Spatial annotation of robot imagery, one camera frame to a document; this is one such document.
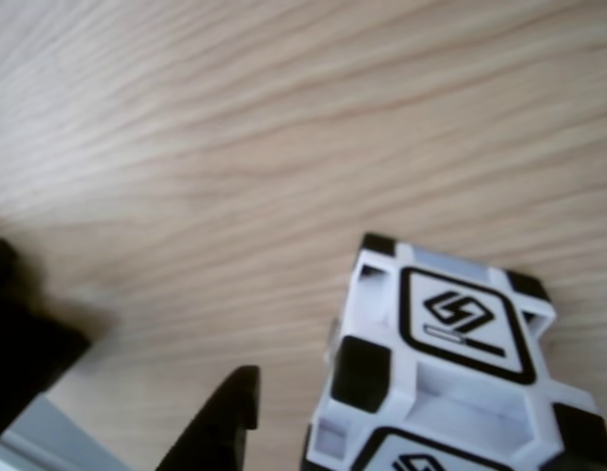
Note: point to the white cube underlined-diamond symbol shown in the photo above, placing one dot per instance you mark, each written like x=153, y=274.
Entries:
x=460, y=319

